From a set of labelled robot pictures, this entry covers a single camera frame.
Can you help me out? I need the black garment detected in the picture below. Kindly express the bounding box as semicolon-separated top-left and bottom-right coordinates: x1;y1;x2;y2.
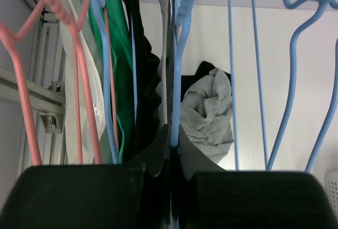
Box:
116;0;233;164

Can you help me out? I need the clear plastic basket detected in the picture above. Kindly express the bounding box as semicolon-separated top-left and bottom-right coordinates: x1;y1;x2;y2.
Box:
325;171;338;214

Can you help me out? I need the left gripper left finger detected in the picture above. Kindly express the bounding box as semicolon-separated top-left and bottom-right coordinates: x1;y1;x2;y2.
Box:
1;126;170;228

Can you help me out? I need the blue wire hanger with green garment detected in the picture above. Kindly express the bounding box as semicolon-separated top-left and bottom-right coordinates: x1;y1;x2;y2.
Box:
89;0;122;164

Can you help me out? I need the large white garment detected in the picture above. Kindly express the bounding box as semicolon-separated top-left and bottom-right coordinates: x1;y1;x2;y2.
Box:
59;0;112;164

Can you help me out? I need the pink wire hanger outer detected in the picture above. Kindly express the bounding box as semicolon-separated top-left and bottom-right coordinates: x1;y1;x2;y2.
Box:
0;0;53;166

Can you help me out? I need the green garment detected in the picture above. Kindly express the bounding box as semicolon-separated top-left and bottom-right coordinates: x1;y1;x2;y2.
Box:
88;0;137;164

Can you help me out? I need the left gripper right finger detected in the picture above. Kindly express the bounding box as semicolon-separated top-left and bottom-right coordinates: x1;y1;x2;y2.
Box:
176;129;337;228

